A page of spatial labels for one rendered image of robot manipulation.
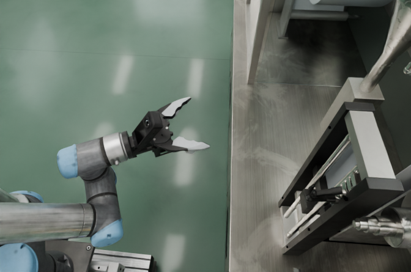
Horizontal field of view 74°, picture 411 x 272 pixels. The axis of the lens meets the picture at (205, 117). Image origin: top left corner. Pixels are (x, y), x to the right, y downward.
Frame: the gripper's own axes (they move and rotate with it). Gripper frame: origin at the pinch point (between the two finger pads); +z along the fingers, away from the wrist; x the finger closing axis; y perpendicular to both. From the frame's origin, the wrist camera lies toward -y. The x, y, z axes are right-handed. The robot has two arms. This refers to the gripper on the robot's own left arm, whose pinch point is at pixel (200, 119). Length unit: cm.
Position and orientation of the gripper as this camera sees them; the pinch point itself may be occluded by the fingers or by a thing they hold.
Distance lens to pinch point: 70.9
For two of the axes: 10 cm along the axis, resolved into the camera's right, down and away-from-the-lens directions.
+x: 3.4, 8.4, -4.3
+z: 9.4, -2.8, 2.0
